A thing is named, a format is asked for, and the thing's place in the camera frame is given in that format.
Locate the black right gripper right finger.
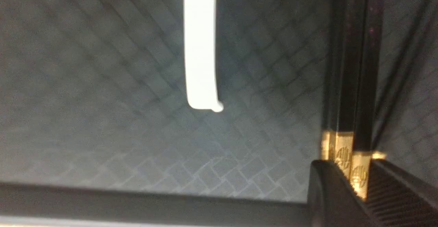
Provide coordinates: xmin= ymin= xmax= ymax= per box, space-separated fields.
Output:
xmin=365 ymin=160 xmax=438 ymax=227

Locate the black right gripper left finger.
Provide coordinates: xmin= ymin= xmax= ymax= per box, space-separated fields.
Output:
xmin=308 ymin=160 xmax=378 ymax=227

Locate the black gold-tipped chopstick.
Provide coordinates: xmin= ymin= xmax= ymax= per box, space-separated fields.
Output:
xmin=349 ymin=0 xmax=384 ymax=201
xmin=324 ymin=0 xmax=364 ymax=178

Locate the white spoon vertical front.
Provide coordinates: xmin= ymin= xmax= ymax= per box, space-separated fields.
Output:
xmin=183 ymin=0 xmax=224 ymax=113

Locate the black octagonal tray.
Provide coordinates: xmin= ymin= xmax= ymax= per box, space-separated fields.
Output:
xmin=1 ymin=0 xmax=437 ymax=227

